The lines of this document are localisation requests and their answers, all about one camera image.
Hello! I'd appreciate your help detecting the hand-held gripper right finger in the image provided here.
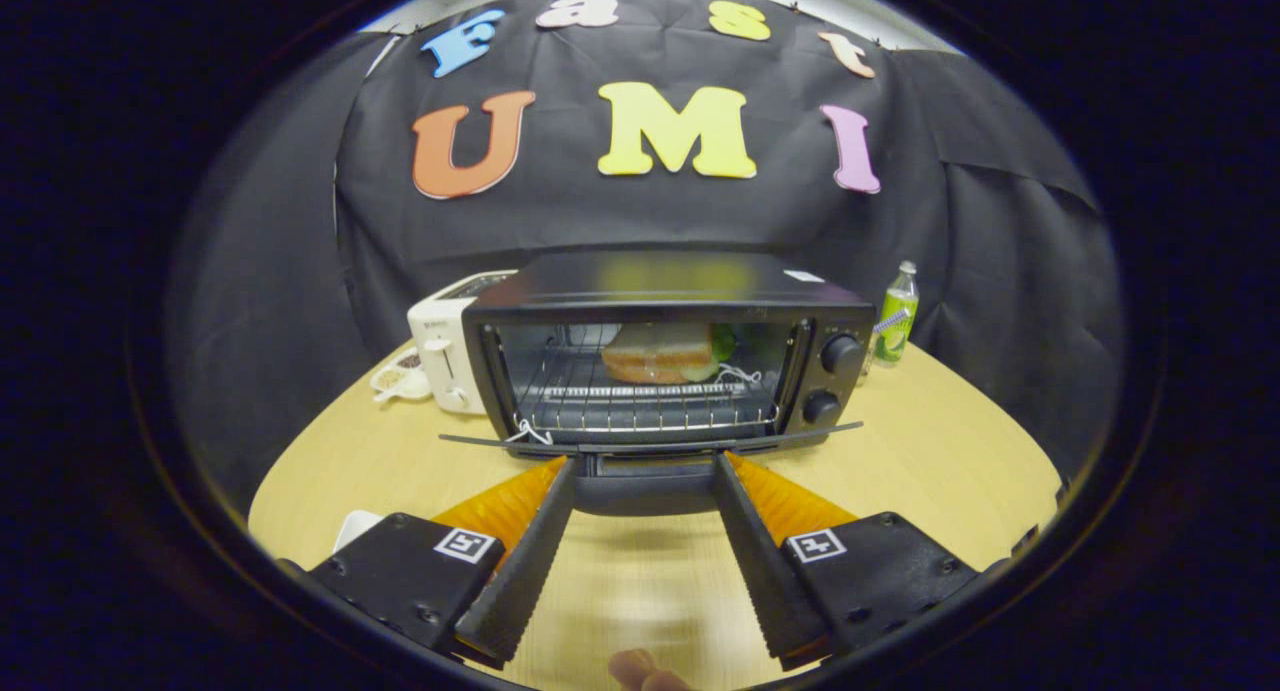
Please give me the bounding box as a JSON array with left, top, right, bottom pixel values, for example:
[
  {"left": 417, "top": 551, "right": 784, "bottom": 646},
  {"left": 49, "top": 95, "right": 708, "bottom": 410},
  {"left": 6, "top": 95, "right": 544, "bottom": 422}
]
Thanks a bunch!
[{"left": 711, "top": 450, "right": 987, "bottom": 670}]

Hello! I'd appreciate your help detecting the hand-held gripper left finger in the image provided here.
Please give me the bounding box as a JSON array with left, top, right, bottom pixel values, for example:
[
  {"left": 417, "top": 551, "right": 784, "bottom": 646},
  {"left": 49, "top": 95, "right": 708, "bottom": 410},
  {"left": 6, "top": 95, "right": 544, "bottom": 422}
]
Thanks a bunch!
[{"left": 308, "top": 456, "right": 580, "bottom": 670}]

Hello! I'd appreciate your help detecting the lettuce sandwich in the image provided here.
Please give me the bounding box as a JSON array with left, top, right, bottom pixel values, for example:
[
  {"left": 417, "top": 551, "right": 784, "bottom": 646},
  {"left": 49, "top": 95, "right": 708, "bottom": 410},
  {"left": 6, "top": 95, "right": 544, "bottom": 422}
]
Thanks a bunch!
[{"left": 600, "top": 321, "right": 738, "bottom": 386}]

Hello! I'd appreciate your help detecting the black toaster oven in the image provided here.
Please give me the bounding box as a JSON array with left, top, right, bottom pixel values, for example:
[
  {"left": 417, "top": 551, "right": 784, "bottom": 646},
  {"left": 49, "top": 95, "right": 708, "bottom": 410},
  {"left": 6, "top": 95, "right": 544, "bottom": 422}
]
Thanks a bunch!
[{"left": 438, "top": 250, "right": 879, "bottom": 518}]

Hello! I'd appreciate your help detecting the white bread toaster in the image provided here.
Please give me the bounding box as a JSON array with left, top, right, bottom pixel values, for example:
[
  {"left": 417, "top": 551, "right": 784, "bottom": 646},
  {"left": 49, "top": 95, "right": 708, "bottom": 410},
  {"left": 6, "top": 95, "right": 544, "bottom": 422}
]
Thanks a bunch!
[{"left": 406, "top": 269, "right": 520, "bottom": 417}]

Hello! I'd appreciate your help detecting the small white plate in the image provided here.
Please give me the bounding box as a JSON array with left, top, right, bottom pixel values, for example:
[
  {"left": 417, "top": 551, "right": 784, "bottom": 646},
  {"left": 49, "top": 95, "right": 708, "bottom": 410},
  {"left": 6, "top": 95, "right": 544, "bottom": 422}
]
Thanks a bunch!
[{"left": 332, "top": 510, "right": 387, "bottom": 555}]

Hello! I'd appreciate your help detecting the small white seed dish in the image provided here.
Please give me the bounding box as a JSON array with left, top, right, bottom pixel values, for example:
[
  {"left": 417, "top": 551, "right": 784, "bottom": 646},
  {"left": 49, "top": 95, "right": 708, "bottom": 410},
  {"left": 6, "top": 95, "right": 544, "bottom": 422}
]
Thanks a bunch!
[{"left": 369, "top": 345, "right": 434, "bottom": 405}]

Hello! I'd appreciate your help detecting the green plastic bottle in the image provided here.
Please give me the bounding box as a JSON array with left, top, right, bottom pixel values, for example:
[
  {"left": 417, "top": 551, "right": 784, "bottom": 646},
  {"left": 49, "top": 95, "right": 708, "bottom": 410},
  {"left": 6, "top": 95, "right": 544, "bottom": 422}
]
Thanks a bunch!
[{"left": 867, "top": 261, "right": 921, "bottom": 366}]

